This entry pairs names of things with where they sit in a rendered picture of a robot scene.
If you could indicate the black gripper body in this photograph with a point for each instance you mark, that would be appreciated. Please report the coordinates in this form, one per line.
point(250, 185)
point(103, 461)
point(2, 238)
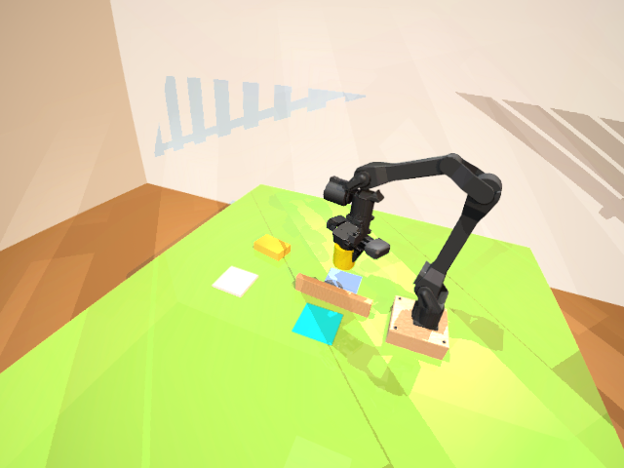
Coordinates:
point(374, 248)

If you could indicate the beige flat square tile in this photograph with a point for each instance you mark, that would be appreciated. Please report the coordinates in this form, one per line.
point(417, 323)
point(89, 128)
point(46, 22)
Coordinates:
point(235, 281)

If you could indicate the light brown wooden plank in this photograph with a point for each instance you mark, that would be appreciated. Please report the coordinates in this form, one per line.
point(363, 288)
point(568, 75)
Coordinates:
point(358, 304)

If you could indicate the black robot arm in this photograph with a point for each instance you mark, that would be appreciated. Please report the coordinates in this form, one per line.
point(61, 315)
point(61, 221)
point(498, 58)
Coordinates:
point(483, 192)

